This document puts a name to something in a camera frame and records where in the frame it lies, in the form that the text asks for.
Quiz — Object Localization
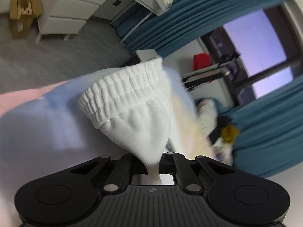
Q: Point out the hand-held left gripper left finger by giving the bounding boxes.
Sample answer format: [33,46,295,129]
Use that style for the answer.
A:
[70,154,148,193]

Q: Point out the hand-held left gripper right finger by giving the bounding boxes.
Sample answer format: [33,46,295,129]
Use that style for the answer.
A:
[159,151,237,193]

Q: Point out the white ribbed sock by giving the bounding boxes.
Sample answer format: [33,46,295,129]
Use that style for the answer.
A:
[78,58,172,186]

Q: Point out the grey and white clothes pile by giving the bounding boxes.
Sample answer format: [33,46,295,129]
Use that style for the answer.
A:
[211,139,234,165]

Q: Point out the clothes drying rack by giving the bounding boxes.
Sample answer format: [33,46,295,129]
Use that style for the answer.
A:
[181,54,242,92]

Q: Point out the mustard yellow cloth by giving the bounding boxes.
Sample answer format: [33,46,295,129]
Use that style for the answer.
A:
[220,124,241,145]

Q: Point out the white crumpled cloth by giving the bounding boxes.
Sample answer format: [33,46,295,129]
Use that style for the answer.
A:
[195,98,219,128]

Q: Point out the blue curtain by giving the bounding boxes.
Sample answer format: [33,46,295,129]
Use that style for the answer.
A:
[218,79,303,179]
[111,0,292,60]

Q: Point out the pastel bed blanket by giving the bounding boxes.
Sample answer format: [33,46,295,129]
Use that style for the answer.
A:
[0,64,234,227]

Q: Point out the white panel board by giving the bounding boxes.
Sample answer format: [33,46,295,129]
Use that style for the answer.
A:
[137,49,163,62]

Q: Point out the dark framed window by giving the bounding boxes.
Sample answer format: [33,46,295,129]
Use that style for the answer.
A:
[201,4,303,105]

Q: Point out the white desk with drawers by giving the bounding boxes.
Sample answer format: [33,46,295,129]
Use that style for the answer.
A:
[35,0,174,44]

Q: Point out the open cardboard box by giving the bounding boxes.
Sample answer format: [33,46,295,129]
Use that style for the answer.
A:
[9,0,43,39]

